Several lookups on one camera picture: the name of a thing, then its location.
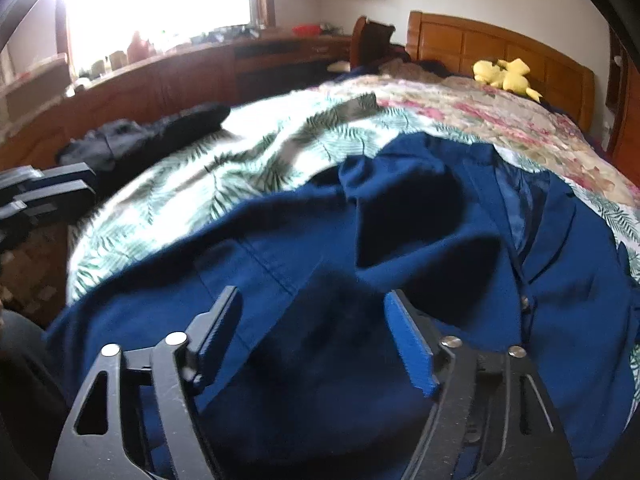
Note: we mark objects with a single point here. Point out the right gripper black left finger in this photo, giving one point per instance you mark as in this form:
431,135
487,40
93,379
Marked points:
104,437

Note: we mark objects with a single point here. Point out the black folded garment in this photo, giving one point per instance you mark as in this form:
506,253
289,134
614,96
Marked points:
127,147

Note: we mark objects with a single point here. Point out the yellow plush toy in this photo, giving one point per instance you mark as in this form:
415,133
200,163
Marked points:
507,76

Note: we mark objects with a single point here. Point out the red bowl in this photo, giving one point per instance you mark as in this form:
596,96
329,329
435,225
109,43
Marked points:
307,30

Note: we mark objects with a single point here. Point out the wooden chair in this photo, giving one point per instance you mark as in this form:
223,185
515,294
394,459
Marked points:
370,42

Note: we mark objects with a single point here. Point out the wooden louvered wardrobe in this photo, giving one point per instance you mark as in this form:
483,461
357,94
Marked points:
622,99

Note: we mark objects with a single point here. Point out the navy blue suit jacket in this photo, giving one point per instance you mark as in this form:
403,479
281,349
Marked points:
322,378

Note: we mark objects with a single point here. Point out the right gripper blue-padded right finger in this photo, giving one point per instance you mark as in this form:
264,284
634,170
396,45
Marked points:
491,417

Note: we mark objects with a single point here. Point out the wooden bed headboard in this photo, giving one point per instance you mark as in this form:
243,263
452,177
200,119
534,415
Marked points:
458,43

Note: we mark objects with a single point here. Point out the leaf and floral bedspread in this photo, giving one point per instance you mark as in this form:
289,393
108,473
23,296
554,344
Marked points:
279,143

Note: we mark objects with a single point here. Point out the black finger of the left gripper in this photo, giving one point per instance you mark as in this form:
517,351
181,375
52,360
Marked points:
59,194

